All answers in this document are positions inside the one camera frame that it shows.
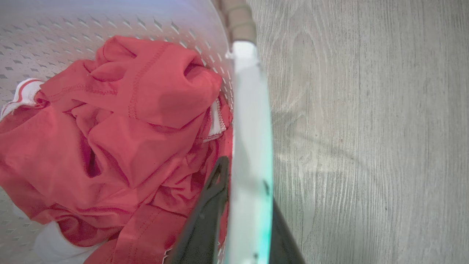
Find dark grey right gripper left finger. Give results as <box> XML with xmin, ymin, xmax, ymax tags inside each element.
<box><xmin>164</xmin><ymin>156</ymin><xmax>230</xmax><ymax>264</ymax></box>

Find red garment with white trim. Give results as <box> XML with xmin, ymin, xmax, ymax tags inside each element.
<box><xmin>0</xmin><ymin>35</ymin><xmax>234</xmax><ymax>264</ymax></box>

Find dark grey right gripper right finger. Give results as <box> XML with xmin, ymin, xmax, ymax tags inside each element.
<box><xmin>270</xmin><ymin>198</ymin><xmax>306</xmax><ymax>264</ymax></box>

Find white cloth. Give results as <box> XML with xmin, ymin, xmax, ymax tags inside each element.
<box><xmin>32</xmin><ymin>221</ymin><xmax>107</xmax><ymax>264</ymax></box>

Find white perforated laundry basket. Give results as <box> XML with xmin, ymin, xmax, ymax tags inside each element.
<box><xmin>0</xmin><ymin>0</ymin><xmax>274</xmax><ymax>264</ymax></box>

